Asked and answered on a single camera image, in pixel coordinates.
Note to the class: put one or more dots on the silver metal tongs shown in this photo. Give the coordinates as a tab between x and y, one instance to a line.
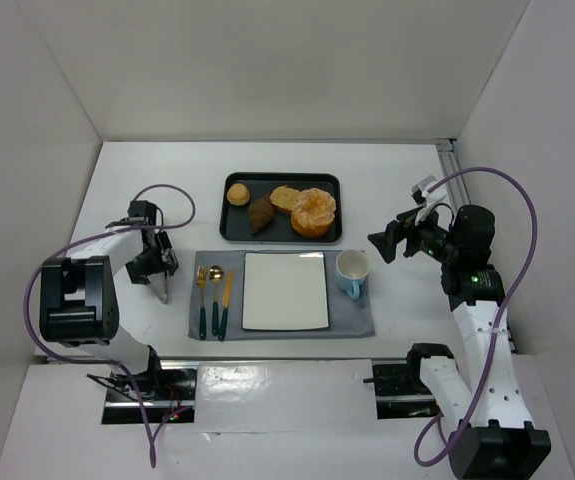
159	286

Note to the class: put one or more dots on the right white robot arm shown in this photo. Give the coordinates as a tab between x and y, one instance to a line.
491	433

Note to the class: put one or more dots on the gold fork green handle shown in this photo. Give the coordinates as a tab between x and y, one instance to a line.
201	283

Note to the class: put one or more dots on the large sugared round bread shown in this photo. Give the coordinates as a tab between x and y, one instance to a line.
313	213

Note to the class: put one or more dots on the white square plate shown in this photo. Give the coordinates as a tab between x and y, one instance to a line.
285	292

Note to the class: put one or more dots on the small round bun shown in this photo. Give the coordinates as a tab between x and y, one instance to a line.
238	194

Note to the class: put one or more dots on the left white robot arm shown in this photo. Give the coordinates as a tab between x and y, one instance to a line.
78	302

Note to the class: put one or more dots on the aluminium frame post right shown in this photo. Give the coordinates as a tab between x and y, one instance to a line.
457	190

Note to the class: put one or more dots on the gold knife green handle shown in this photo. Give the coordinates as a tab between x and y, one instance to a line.
225	304

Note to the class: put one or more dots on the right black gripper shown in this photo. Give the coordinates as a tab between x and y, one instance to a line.
399	239

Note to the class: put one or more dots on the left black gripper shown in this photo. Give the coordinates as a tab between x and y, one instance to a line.
150	267

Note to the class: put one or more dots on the sliced loaf cake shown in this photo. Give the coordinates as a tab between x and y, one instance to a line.
284	198

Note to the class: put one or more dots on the grey cloth placemat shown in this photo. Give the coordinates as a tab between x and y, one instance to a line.
348	318

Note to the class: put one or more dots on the black baking tray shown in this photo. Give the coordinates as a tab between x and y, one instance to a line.
234	220

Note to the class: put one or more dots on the blue white mug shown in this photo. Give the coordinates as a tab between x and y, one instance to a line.
351	270

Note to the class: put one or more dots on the gold spoon green handle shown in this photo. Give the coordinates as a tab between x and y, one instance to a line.
216	274

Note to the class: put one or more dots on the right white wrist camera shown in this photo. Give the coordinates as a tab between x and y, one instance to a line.
427	194

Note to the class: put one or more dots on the brown chocolate croissant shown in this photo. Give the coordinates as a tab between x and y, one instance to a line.
260	214

